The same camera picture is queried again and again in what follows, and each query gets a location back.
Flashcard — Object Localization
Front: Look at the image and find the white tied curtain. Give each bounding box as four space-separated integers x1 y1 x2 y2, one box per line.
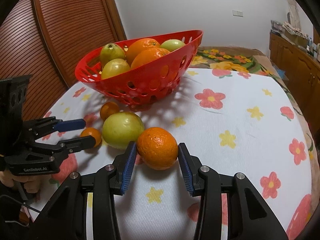
287 0 301 29

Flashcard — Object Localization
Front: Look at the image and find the cardboard box with cloth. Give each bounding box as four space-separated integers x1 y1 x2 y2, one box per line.
282 22 309 48

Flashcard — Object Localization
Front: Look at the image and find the yellow-green pear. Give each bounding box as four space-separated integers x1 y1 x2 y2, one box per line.
101 59 131 79
99 43 126 68

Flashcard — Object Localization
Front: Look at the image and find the colourful floral bed sheet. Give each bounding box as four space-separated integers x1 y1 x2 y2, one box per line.
190 45 318 160

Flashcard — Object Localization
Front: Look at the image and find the yellow-green pear front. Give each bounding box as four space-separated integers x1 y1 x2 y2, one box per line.
99 43 126 68

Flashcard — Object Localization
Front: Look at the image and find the wooden louvered wardrobe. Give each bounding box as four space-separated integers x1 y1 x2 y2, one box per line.
1 0 126 120

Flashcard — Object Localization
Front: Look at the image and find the large orange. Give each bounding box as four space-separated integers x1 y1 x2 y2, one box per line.
126 38 161 65
131 48 170 69

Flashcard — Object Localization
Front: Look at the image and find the green apple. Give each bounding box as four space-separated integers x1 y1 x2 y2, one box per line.
160 39 185 52
101 112 145 150

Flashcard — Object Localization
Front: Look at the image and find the wooden sideboard cabinet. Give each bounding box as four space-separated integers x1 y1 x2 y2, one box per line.
268 31 320 136

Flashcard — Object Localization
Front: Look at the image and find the white wall switch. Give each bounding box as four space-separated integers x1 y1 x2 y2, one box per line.
232 10 244 17

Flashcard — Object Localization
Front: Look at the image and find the person's left hand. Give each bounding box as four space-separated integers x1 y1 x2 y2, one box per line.
0 170 41 193

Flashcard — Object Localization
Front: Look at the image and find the large orange front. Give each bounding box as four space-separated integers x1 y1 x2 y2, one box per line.
131 48 170 69

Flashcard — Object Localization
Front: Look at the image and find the medium mandarin front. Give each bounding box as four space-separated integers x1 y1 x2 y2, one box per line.
136 127 178 170

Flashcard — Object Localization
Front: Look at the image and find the small tangerine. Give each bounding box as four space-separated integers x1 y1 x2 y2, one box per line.
100 101 120 121
80 127 101 147

